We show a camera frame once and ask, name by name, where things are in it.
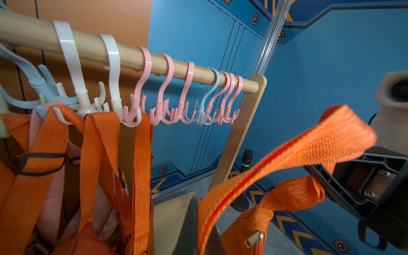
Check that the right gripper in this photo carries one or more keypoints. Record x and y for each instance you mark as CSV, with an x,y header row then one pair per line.
x,y
374,189

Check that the red-orange sling bag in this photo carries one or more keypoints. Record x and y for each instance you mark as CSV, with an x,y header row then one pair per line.
x,y
23,191

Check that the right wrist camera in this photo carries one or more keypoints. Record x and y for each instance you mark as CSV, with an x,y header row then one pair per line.
x,y
391,121

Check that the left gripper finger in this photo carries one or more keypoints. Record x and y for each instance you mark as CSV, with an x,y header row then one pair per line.
x,y
188,234

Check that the wooden garment rack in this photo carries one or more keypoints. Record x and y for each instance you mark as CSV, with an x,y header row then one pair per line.
x,y
58,37

